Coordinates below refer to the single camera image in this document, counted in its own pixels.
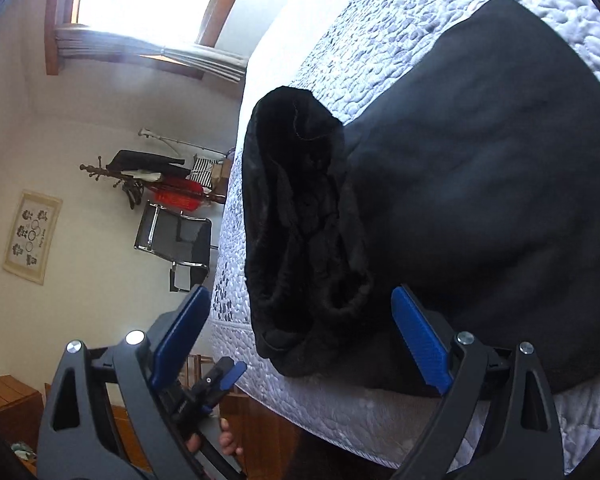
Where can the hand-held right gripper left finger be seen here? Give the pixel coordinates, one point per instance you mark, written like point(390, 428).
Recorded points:
point(180, 330)

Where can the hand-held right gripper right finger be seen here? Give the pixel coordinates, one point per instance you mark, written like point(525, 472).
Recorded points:
point(422, 340)

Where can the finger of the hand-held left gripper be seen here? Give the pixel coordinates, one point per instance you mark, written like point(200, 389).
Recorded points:
point(232, 375)
point(206, 408)

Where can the black pants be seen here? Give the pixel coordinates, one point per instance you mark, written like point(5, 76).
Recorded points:
point(480, 185)

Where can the person's left hand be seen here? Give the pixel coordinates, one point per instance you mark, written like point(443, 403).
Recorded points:
point(230, 440)

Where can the black chrome chair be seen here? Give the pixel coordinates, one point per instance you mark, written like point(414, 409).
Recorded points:
point(180, 240)

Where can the red plastic basket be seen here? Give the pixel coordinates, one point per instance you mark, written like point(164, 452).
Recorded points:
point(177, 192)

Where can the striped basket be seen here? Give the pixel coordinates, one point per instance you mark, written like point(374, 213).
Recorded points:
point(202, 172)

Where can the cardboard box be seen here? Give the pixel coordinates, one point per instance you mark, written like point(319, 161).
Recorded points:
point(221, 175)

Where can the wooden coat rack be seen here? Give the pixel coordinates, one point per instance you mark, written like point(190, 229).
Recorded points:
point(115, 172)

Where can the wooden cabinet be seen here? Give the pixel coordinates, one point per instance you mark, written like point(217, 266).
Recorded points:
point(7, 410)

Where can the white cane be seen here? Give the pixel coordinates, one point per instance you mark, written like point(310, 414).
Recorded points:
point(167, 141)

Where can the grey curtain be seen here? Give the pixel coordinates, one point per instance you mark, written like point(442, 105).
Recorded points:
point(130, 42)

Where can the lavender quilted mattress pad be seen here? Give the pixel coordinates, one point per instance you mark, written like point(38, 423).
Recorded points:
point(360, 50)

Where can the wall poster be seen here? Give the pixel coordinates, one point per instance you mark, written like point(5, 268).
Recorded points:
point(30, 237)

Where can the wooden window frame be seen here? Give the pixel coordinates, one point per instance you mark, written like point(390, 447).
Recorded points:
point(52, 35)

